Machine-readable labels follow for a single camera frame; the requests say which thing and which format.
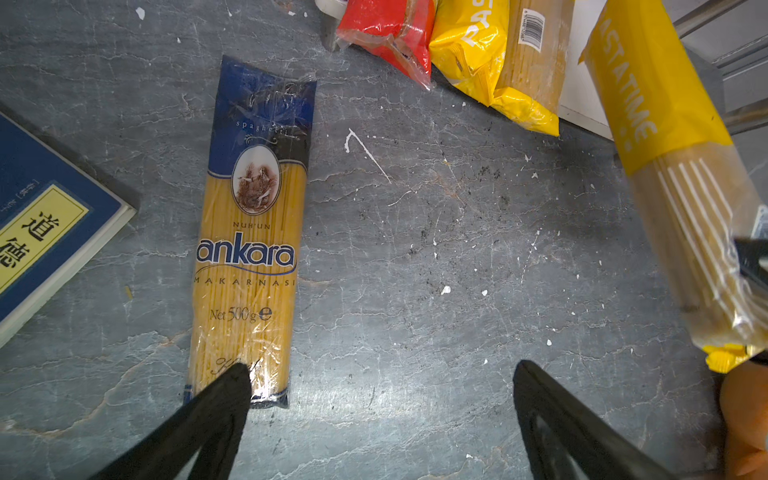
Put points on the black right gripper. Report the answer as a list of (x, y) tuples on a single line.
[(751, 261)]

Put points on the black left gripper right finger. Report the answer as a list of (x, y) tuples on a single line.
[(564, 439)]

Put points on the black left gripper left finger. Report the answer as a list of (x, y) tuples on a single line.
[(208, 429)]

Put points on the yellow Pastatime spaghetti bag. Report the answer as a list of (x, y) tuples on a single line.
[(508, 55)]

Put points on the red label spaghetti bag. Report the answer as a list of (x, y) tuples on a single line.
[(398, 31)]

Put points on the white two-tier shelf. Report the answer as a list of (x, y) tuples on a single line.
[(726, 41)]

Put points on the orange shark plush toy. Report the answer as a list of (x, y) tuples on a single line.
[(743, 402)]

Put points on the blue hardcover book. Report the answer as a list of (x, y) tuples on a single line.
[(54, 219)]

